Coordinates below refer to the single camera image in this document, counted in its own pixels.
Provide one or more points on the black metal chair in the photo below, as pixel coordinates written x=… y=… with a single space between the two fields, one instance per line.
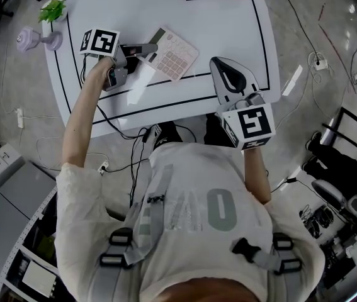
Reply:
x=348 y=127

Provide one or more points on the white floor strip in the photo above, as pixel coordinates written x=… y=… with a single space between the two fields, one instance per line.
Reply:
x=292 y=80

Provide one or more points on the white flat device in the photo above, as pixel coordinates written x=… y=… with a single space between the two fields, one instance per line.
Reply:
x=39 y=278

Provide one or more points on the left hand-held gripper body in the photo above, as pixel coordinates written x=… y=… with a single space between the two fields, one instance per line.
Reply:
x=102 y=42

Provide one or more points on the person's white shirt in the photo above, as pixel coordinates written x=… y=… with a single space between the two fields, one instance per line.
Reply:
x=197 y=200

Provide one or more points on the person's right forearm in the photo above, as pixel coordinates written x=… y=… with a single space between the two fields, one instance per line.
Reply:
x=257 y=175

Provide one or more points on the white power strip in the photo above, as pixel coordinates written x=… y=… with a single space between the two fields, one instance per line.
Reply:
x=320 y=64
x=20 y=117
x=103 y=167

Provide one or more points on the grey cabinet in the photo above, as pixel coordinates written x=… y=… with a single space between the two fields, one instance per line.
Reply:
x=11 y=212

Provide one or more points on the white wall plug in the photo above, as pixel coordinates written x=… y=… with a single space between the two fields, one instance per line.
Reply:
x=356 y=80

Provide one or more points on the pink calculator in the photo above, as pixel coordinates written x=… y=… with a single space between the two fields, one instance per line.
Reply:
x=173 y=55

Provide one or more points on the person's left hand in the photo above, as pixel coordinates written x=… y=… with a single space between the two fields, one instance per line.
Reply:
x=104 y=68

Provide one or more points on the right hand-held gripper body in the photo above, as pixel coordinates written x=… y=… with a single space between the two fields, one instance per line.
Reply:
x=253 y=126

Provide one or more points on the green plant in white pot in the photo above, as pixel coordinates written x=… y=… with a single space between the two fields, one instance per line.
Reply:
x=52 y=10

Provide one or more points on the white perforated shelf rack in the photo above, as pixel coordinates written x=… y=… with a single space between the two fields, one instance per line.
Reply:
x=24 y=250

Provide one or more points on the person's black trouser leg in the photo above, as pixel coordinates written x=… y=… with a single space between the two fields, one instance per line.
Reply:
x=217 y=131

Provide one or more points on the person's black shoe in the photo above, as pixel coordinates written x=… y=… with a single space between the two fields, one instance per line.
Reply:
x=165 y=134

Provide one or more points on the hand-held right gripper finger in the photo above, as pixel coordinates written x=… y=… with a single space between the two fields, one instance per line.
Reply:
x=244 y=71
x=219 y=80

